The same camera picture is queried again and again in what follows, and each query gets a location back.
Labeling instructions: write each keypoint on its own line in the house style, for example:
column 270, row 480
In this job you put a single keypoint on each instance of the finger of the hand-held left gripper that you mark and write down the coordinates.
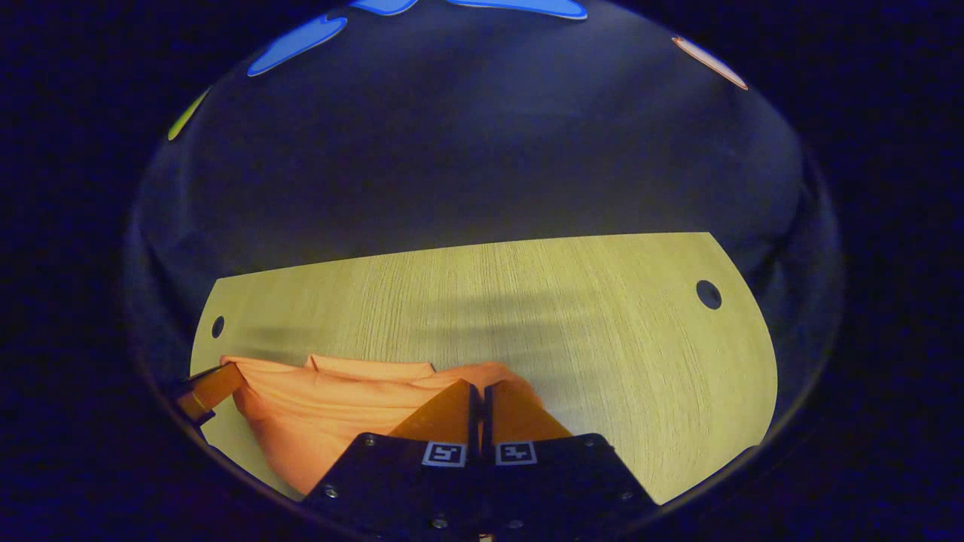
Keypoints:
column 215, row 388

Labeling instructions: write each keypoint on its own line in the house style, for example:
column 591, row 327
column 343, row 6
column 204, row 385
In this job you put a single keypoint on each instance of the orange T-shirt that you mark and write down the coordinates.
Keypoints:
column 324, row 421

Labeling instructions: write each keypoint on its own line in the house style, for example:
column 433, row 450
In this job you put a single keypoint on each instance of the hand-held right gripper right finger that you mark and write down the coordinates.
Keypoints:
column 557, row 482

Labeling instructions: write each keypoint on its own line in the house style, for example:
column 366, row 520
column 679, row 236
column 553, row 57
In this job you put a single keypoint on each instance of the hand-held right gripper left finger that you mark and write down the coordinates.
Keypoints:
column 407, row 482

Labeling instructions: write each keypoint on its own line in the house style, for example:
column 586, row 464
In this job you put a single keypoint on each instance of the black backdrop cloth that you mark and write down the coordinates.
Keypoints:
column 452, row 150

